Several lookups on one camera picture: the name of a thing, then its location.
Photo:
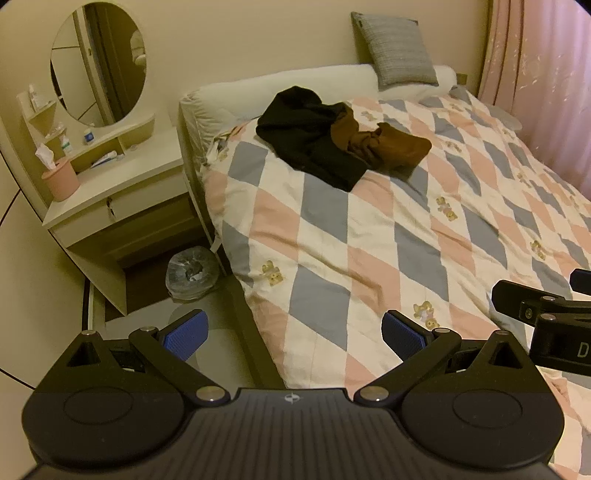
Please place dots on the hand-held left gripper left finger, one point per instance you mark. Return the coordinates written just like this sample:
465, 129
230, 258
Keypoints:
184, 334

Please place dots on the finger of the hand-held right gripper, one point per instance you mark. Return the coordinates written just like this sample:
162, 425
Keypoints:
521, 297
581, 280

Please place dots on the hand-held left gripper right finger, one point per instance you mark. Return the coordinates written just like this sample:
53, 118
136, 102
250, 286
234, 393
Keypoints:
402, 339

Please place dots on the brown pants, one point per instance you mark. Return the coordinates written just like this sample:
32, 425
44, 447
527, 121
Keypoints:
401, 147

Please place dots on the trash bin with plastic bag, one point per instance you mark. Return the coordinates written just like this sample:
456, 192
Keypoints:
191, 274

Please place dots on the checkered teddy bear quilt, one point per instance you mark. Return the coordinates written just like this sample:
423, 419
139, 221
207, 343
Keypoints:
369, 258

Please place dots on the cream vanity table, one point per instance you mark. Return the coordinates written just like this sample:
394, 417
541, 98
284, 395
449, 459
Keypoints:
138, 170

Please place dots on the toothpaste tube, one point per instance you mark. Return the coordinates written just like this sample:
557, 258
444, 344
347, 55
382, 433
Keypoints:
105, 159

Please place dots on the pink tissue holder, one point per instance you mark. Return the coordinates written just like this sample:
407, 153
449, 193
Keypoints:
60, 182

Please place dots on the pink curtain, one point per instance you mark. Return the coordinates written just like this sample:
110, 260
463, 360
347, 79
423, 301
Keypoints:
545, 69

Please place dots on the blue lid jar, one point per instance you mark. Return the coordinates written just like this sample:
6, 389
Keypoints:
88, 137

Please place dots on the small green label bottle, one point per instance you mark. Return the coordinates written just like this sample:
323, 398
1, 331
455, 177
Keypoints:
67, 145

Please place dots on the white tissue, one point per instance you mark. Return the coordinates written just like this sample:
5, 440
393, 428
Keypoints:
45, 154

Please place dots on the black garment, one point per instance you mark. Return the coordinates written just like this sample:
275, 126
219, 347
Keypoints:
300, 129

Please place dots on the grey pillow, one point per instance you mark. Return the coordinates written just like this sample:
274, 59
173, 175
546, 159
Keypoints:
397, 50

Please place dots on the oval mirror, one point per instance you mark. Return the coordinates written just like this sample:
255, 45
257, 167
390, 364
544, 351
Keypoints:
97, 64

